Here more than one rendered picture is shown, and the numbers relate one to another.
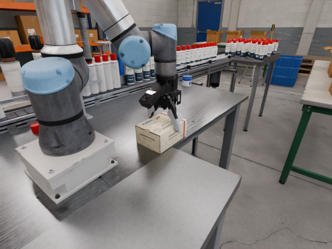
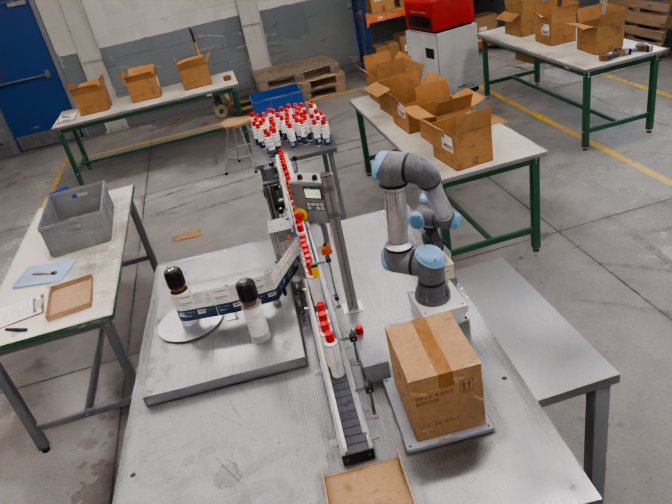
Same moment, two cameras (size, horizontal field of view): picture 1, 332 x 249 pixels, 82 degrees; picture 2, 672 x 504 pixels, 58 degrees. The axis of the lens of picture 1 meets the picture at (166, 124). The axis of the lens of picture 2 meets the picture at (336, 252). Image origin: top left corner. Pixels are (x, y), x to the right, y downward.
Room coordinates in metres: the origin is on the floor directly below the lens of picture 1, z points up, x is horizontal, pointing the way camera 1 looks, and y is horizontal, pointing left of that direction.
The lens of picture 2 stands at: (-0.75, 2.03, 2.44)
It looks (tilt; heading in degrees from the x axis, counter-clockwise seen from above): 30 degrees down; 316
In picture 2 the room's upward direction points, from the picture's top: 12 degrees counter-clockwise
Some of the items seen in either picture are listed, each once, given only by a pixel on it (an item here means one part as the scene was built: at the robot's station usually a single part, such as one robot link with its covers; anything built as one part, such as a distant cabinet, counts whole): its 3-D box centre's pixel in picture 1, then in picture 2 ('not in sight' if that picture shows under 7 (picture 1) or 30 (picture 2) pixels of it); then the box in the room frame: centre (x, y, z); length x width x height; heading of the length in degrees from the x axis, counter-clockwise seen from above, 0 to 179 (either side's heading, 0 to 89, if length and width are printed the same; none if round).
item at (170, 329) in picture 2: not in sight; (190, 321); (1.44, 0.90, 0.89); 0.31 x 0.31 x 0.01
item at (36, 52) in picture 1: (40, 57); (181, 295); (1.44, 0.90, 1.04); 0.09 x 0.09 x 0.29
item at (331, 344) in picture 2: not in sight; (333, 354); (0.59, 0.84, 0.98); 0.05 x 0.05 x 0.20
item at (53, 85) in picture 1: (54, 87); (428, 263); (0.49, 0.30, 1.09); 0.13 x 0.12 x 0.14; 10
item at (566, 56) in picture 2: not in sight; (557, 77); (1.82, -4.27, 0.39); 2.20 x 0.80 x 0.78; 143
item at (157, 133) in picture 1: (161, 131); (436, 266); (0.65, 0.02, 0.87); 0.16 x 0.12 x 0.07; 141
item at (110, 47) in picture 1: (112, 63); (286, 247); (1.30, 0.35, 1.01); 0.14 x 0.13 x 0.26; 139
